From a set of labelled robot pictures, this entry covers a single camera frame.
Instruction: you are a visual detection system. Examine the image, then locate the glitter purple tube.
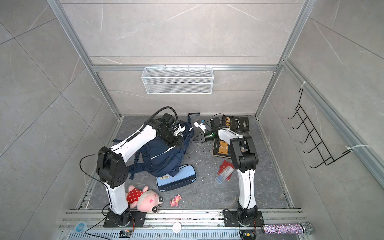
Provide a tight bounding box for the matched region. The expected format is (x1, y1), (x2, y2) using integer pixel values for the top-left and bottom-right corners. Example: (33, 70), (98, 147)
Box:
(262, 222), (315, 235)

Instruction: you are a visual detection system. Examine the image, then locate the black book gold title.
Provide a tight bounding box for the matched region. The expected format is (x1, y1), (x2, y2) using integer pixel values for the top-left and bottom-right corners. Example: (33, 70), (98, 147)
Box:
(222, 116), (250, 134)

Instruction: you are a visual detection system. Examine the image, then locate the black wire hook rack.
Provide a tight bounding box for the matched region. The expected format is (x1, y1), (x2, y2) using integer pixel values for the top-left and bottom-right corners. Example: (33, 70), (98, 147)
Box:
(287, 88), (370, 169)

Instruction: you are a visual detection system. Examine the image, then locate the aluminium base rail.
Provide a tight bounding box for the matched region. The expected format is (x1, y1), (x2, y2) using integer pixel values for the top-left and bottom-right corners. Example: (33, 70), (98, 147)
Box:
(58, 209), (315, 240)

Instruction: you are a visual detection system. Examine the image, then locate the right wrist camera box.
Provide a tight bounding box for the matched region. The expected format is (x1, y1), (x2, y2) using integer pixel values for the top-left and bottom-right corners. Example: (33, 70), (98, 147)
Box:
(194, 120), (207, 133)

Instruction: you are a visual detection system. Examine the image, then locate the white wire mesh basket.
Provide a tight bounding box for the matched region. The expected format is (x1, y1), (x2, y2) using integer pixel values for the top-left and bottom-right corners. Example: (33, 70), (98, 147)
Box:
(142, 67), (214, 95)

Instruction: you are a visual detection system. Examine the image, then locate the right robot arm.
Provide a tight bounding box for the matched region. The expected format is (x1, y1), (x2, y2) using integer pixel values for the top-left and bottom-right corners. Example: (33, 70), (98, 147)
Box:
(193, 118), (259, 225)

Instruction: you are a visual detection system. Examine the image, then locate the small pink toy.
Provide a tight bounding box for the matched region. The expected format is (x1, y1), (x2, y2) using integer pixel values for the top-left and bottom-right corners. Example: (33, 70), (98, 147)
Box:
(170, 195), (182, 207)

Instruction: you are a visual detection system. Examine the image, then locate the white round cap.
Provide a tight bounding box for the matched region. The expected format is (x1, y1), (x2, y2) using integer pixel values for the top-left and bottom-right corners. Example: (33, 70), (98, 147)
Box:
(172, 222), (182, 234)

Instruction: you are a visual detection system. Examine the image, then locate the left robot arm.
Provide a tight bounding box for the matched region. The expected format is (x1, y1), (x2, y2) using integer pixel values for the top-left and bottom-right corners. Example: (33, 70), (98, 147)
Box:
(96, 106), (194, 227)

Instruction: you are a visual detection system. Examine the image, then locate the navy blue student backpack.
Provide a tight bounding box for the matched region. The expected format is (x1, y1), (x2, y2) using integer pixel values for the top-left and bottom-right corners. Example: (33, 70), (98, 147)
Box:
(108, 107), (194, 180)

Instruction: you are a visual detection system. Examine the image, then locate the red card box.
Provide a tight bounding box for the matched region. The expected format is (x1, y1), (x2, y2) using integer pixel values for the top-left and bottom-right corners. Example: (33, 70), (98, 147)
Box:
(218, 161), (234, 181)

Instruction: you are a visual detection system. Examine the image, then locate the pink pig plush toy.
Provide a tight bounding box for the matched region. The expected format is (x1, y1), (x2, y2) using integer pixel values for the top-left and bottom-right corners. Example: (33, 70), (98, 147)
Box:
(126, 185), (164, 213)

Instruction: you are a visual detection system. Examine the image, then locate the blue pencil case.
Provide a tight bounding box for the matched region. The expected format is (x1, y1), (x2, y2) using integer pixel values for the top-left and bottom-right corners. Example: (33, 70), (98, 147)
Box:
(156, 165), (197, 192)

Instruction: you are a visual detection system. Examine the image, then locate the brown black book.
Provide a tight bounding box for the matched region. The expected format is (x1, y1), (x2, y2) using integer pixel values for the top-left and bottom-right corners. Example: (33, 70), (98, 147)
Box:
(212, 139), (231, 159)

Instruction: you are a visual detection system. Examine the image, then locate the blue tape roll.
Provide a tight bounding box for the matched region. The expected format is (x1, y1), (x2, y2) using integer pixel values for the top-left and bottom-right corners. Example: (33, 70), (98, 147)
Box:
(74, 222), (88, 234)

